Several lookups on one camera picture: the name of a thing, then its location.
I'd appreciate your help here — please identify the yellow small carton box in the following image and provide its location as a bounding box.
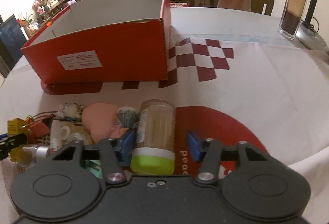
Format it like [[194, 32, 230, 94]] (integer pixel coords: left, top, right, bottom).
[[7, 118, 28, 162]]

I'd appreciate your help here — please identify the toothpick jar green lid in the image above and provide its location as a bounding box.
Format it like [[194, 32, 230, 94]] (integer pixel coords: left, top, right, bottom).
[[130, 100, 176, 175]]

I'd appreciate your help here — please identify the red cardboard shoe box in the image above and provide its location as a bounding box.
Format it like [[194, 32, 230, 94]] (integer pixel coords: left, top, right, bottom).
[[21, 0, 171, 85]]

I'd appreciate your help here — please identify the white rabbit keychain toy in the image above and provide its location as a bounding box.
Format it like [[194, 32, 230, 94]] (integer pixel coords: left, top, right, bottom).
[[55, 103, 85, 121]]

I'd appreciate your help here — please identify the grey desk lamp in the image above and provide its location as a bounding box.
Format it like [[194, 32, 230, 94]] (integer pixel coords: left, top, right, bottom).
[[296, 0, 328, 54]]

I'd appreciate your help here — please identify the red small box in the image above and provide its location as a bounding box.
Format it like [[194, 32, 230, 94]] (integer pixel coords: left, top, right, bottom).
[[28, 120, 50, 138]]

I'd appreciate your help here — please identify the pink round plush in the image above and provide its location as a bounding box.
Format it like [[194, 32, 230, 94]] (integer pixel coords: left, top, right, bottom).
[[81, 103, 128, 143]]

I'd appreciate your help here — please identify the small grey blue plush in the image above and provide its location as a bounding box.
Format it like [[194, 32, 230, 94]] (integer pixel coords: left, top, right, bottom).
[[115, 106, 139, 129]]

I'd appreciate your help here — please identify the wooden tv console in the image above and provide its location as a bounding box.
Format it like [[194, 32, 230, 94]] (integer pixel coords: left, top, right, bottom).
[[37, 0, 81, 23]]

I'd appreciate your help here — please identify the dark blue cabinet appliance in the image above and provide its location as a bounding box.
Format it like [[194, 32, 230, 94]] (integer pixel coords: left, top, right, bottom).
[[0, 14, 27, 78]]

